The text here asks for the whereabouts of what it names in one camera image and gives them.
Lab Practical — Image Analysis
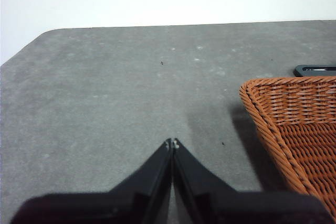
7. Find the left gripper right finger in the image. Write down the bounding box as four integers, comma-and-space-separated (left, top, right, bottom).
173, 137, 334, 224

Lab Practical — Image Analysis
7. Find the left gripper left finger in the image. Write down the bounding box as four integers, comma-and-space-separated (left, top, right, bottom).
10, 137, 174, 224

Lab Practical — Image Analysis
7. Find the brown wicker basket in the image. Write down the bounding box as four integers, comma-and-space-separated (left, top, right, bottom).
238, 76, 336, 214

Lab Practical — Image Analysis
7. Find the black flat tray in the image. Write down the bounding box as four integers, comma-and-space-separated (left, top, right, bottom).
293, 65, 336, 78

